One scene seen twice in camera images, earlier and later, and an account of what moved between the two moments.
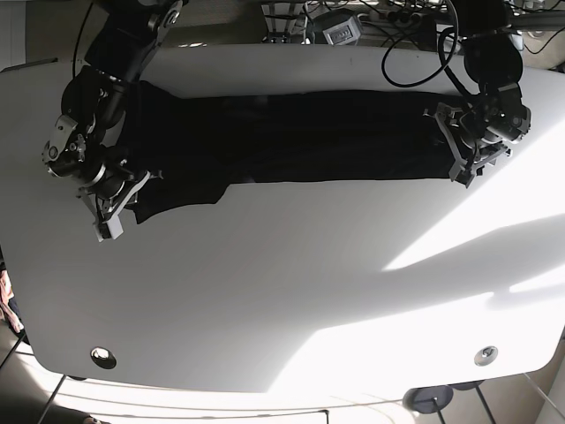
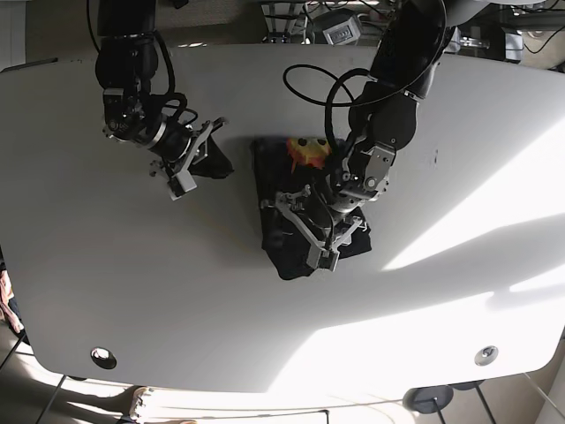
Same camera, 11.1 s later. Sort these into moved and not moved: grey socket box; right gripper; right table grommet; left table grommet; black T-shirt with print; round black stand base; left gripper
Moved: left gripper; black T-shirt with print; right gripper
Not moved: grey socket box; round black stand base; left table grommet; right table grommet
